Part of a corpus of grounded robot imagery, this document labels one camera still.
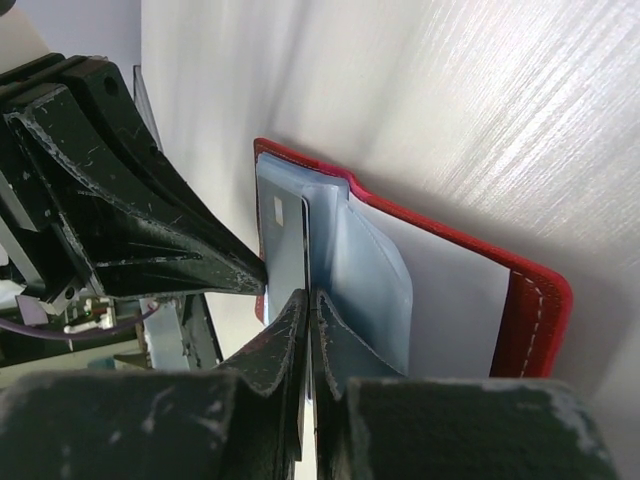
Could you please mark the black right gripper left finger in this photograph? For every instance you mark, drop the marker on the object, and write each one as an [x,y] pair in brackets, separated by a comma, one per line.
[264,439]

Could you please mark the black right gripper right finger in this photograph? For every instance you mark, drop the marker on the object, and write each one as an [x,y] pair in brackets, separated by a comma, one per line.
[341,361]

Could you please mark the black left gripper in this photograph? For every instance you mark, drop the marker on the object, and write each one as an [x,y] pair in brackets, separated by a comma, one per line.
[90,202]

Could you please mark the red leather card holder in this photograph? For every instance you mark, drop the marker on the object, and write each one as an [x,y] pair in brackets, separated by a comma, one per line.
[428,299]

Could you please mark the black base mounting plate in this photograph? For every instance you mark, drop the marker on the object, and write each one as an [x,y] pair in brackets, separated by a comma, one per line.
[200,343]

